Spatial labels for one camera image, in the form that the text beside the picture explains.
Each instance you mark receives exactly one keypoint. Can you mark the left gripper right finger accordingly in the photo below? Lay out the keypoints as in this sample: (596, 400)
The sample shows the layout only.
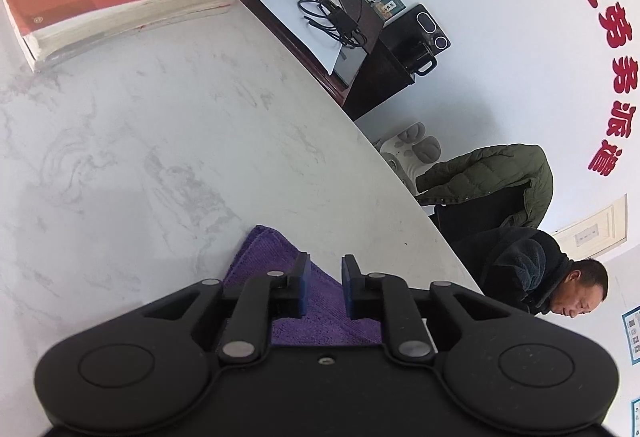
(374, 295)

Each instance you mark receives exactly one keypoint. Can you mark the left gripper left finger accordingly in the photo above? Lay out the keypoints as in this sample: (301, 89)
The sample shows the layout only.
(274, 293)

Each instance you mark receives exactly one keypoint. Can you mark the grey plush slippers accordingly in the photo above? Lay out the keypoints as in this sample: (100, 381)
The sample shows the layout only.
(410, 151)

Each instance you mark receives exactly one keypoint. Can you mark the man in black jacket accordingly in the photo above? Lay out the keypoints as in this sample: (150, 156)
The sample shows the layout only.
(526, 269)

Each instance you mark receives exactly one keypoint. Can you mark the green puffer jacket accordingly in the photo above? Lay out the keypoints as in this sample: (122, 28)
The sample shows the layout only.
(516, 179)

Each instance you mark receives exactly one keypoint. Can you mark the black mug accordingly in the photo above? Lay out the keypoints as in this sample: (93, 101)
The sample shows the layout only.
(417, 57)

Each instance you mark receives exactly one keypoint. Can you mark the white paper sheet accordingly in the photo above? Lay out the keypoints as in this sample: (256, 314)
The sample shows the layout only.
(322, 47)

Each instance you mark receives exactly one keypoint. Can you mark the dark wooden desk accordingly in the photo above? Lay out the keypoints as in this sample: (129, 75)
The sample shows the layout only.
(340, 42)

